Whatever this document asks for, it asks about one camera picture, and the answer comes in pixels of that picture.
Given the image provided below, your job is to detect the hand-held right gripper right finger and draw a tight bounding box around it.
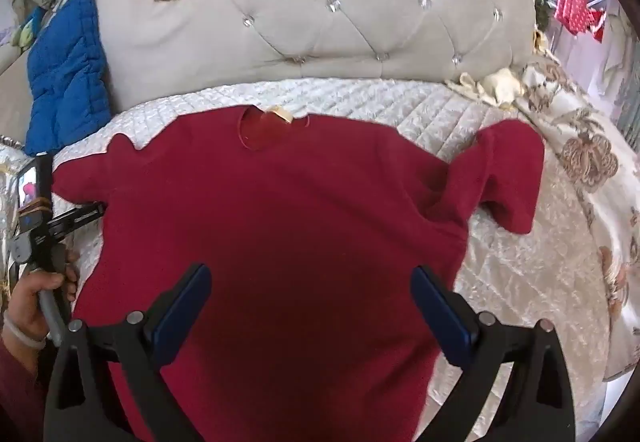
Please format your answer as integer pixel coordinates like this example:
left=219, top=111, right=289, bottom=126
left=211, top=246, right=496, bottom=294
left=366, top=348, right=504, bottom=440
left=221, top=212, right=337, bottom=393
left=410, top=265, right=576, bottom=442

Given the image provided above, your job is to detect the pale bangle bracelet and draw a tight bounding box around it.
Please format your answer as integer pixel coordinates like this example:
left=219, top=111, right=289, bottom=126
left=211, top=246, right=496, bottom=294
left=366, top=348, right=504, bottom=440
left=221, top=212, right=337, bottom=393
left=1, top=312, right=49, bottom=351

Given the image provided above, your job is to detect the green yellow cloth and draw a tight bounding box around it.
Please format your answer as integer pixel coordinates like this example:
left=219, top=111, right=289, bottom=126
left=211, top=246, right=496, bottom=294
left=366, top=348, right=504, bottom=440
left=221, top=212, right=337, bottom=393
left=14, top=6, right=47, bottom=50

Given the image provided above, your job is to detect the dark red short-sleeved shirt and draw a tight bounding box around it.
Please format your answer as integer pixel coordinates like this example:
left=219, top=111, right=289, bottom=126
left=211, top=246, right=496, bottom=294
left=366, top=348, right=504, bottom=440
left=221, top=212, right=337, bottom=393
left=51, top=105, right=546, bottom=442

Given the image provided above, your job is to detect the blue quilted jacket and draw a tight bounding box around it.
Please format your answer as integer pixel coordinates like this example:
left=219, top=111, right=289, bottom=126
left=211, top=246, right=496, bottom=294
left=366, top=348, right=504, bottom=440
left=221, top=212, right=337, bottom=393
left=24, top=0, right=112, bottom=157

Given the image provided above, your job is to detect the person's left hand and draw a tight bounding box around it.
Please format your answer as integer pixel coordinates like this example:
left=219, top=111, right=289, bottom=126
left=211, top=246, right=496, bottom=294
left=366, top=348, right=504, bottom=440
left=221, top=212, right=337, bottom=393
left=9, top=246, right=81, bottom=340

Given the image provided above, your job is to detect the person's left forearm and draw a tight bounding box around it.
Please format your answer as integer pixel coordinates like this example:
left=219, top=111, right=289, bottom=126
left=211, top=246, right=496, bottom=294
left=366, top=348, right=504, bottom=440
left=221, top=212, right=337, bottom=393
left=0, top=317, right=51, bottom=442

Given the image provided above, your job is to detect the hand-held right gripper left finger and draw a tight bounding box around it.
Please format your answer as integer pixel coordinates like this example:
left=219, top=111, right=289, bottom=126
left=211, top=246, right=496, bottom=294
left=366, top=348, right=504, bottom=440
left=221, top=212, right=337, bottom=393
left=42, top=263, right=213, bottom=442

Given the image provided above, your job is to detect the floral patterned quilt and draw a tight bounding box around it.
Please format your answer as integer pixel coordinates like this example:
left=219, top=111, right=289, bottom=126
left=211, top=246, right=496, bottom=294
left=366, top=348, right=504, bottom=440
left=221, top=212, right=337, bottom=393
left=510, top=47, right=640, bottom=383

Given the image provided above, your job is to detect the white quilted bedspread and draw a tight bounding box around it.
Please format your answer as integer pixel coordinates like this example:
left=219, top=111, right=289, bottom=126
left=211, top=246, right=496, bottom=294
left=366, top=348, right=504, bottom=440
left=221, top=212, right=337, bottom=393
left=47, top=77, right=613, bottom=442

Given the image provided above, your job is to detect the beige tufted headboard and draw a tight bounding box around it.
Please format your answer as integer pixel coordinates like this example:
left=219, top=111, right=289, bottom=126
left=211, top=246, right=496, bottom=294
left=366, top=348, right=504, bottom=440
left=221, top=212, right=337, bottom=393
left=0, top=0, right=538, bottom=138

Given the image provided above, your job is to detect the cream crumpled cloth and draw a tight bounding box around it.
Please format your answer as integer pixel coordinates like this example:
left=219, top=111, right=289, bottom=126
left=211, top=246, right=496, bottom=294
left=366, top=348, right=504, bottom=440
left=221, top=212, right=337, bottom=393
left=444, top=67, right=527, bottom=109

